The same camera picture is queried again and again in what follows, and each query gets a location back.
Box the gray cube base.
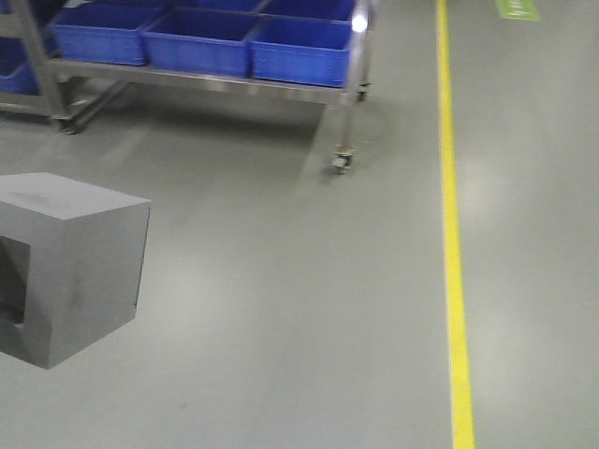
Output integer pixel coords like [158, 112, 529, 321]
[1, 172, 151, 369]

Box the blue bin on cart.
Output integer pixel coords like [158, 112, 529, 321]
[51, 2, 164, 66]
[141, 7, 261, 78]
[249, 17, 352, 88]

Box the steel cart on wheels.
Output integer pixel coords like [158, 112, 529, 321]
[1, 1, 377, 172]

